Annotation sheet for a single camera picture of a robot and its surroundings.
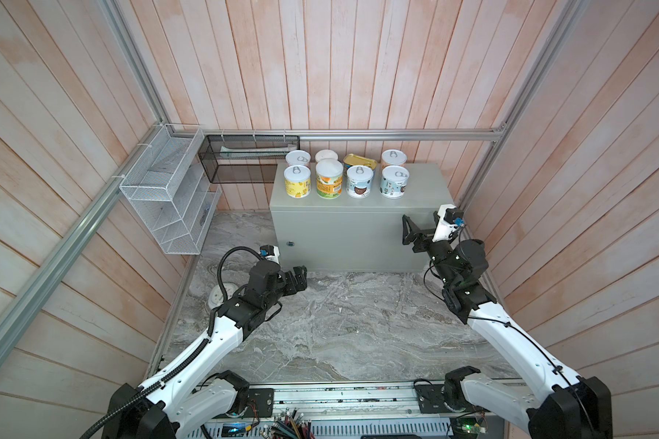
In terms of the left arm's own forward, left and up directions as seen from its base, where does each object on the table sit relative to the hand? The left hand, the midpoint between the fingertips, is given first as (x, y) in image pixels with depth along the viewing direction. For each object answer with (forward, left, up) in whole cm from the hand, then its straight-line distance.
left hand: (294, 276), depth 80 cm
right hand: (+9, -35, +17) cm, 40 cm away
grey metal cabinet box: (+13, -18, +4) cm, 23 cm away
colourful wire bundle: (-37, 0, -4) cm, 37 cm away
